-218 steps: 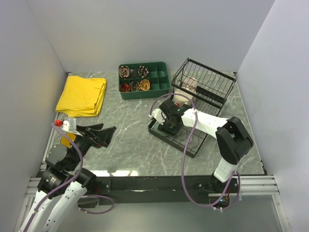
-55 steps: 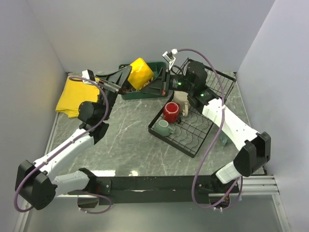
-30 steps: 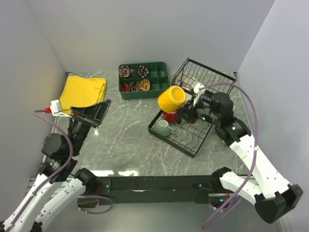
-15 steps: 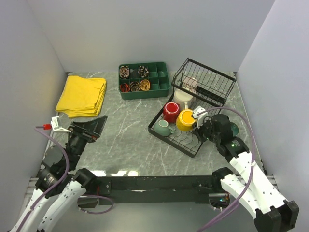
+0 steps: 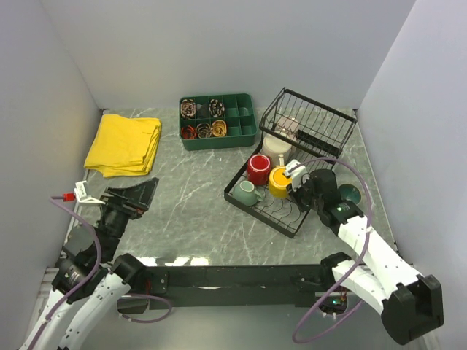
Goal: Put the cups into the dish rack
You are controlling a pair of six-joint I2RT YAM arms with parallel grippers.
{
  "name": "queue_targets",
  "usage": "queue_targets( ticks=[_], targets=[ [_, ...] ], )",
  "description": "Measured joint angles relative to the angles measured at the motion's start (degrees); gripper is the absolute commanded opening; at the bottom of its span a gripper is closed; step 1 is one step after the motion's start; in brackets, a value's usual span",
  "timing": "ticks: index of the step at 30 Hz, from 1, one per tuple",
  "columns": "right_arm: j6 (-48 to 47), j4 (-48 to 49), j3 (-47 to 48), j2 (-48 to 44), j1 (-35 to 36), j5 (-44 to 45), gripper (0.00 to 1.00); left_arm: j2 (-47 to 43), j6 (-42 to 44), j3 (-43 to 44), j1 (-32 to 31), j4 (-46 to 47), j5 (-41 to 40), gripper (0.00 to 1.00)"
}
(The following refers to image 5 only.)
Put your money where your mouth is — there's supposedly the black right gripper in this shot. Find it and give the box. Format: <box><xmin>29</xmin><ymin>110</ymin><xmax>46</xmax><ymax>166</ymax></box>
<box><xmin>286</xmin><ymin>176</ymin><xmax>323</xmax><ymax>212</ymax></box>

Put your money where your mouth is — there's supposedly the white mug green inside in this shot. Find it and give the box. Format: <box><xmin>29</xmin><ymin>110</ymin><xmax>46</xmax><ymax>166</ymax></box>
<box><xmin>261</xmin><ymin>134</ymin><xmax>292</xmax><ymax>167</ymax></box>

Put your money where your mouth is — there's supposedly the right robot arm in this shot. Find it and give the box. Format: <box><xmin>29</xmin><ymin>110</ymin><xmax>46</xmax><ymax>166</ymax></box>
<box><xmin>293</xmin><ymin>169</ymin><xmax>444</xmax><ymax>345</ymax></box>

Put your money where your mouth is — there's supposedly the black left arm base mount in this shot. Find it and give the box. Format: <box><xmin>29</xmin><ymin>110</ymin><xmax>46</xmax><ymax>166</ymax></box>
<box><xmin>117</xmin><ymin>271</ymin><xmax>168</xmax><ymax>316</ymax></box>

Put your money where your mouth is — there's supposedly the red mug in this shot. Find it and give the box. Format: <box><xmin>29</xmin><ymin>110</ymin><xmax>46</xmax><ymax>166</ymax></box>
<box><xmin>247</xmin><ymin>153</ymin><xmax>272</xmax><ymax>186</ymax></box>

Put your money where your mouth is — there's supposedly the yellow rolled tie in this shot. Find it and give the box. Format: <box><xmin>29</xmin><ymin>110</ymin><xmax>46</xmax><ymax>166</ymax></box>
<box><xmin>212</xmin><ymin>120</ymin><xmax>228</xmax><ymax>137</ymax></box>

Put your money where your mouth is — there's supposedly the black wire dish rack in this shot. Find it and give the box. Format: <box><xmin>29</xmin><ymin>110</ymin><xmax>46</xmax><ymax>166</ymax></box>
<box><xmin>224</xmin><ymin>87</ymin><xmax>357</xmax><ymax>238</ymax></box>

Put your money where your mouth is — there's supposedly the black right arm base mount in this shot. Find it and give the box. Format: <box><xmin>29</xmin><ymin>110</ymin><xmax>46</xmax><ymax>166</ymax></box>
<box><xmin>290</xmin><ymin>252</ymin><xmax>352</xmax><ymax>292</ymax></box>

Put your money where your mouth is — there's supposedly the orange black rolled tie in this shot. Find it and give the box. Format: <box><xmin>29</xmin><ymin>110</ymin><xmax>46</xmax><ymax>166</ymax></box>
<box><xmin>181</xmin><ymin>125</ymin><xmax>197</xmax><ymax>139</ymax></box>

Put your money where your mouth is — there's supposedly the yellow folded cloth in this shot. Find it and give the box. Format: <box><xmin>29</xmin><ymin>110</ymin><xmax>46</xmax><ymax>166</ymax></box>
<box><xmin>84</xmin><ymin>114</ymin><xmax>161</xmax><ymax>178</ymax></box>

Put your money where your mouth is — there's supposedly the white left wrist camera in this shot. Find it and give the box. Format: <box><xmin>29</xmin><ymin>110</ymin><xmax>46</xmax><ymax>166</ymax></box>
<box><xmin>60</xmin><ymin>180</ymin><xmax>104</xmax><ymax>206</ymax></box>

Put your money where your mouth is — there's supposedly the pink speckled mug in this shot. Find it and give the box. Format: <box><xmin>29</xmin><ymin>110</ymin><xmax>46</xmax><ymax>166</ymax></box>
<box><xmin>274</xmin><ymin>116</ymin><xmax>299</xmax><ymax>139</ymax></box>

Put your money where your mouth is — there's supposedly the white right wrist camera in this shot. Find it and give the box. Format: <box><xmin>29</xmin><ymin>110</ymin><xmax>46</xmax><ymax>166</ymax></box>
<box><xmin>284</xmin><ymin>159</ymin><xmax>307</xmax><ymax>192</ymax></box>

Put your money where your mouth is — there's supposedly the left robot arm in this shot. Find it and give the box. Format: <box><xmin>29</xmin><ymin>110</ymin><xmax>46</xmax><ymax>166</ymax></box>
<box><xmin>22</xmin><ymin>177</ymin><xmax>159</xmax><ymax>349</ymax></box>

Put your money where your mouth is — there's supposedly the green compartment tray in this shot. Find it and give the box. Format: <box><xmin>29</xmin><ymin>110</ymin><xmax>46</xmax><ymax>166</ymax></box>
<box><xmin>179</xmin><ymin>93</ymin><xmax>258</xmax><ymax>151</ymax></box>

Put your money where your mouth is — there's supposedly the brown black rolled tie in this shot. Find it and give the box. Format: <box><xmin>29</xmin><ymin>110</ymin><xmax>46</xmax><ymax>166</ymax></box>
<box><xmin>196</xmin><ymin>122</ymin><xmax>212</xmax><ymax>139</ymax></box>

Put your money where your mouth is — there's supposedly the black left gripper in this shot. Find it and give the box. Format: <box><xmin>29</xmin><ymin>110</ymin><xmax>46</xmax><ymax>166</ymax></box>
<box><xmin>98</xmin><ymin>176</ymin><xmax>158</xmax><ymax>260</ymax></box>

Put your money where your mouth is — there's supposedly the black table front rail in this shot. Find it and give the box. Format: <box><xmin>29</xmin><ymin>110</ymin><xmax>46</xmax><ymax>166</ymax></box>
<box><xmin>148</xmin><ymin>264</ymin><xmax>322</xmax><ymax>307</ymax></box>

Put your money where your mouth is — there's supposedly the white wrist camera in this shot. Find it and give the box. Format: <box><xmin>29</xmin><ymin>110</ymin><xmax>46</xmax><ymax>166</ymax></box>
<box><xmin>284</xmin><ymin>159</ymin><xmax>307</xmax><ymax>192</ymax></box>
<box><xmin>60</xmin><ymin>180</ymin><xmax>104</xmax><ymax>206</ymax></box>

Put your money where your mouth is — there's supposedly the teal cup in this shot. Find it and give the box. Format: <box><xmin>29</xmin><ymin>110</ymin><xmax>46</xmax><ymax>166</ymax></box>
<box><xmin>232</xmin><ymin>180</ymin><xmax>264</xmax><ymax>206</ymax></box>

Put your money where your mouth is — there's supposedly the yellow mug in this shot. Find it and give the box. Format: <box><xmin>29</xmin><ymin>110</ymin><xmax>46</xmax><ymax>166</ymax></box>
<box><xmin>268</xmin><ymin>166</ymin><xmax>291</xmax><ymax>199</ymax></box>

